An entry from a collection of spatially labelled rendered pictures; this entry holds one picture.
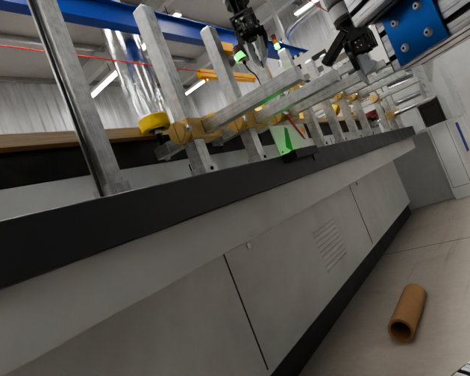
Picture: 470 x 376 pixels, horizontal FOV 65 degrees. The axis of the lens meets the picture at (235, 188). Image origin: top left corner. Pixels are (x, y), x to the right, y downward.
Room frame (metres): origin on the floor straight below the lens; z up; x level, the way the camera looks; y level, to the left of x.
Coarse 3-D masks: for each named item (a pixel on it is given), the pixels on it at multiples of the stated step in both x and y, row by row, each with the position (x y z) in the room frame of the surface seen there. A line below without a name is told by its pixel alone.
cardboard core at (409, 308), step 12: (408, 288) 1.43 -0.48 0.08; (420, 288) 1.43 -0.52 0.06; (408, 300) 1.34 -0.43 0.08; (420, 300) 1.36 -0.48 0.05; (396, 312) 1.27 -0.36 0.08; (408, 312) 1.26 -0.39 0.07; (420, 312) 1.32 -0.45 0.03; (396, 324) 1.30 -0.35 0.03; (408, 324) 1.21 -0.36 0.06; (396, 336) 1.24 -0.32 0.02; (408, 336) 1.23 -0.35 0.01
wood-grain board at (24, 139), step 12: (300, 120) 1.83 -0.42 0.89; (324, 120) 2.09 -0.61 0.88; (36, 132) 0.75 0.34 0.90; (48, 132) 0.77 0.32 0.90; (60, 132) 0.79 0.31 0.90; (72, 132) 0.81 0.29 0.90; (108, 132) 0.89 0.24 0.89; (120, 132) 0.92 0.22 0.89; (132, 132) 0.95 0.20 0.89; (168, 132) 1.05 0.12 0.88; (0, 144) 0.68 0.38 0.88; (12, 144) 0.70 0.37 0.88; (24, 144) 0.72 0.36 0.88; (36, 144) 0.74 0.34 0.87; (48, 144) 0.76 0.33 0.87; (60, 144) 0.79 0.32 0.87; (72, 144) 0.82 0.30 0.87
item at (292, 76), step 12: (288, 72) 0.72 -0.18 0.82; (300, 72) 0.73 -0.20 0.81; (264, 84) 0.75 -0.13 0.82; (276, 84) 0.74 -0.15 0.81; (288, 84) 0.73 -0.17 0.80; (252, 96) 0.77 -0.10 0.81; (264, 96) 0.76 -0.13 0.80; (228, 108) 0.81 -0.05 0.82; (240, 108) 0.80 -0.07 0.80; (252, 108) 0.80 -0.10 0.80; (204, 120) 0.85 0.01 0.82; (216, 120) 0.84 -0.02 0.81; (228, 120) 0.83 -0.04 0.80; (168, 144) 0.93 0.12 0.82; (168, 156) 0.96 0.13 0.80
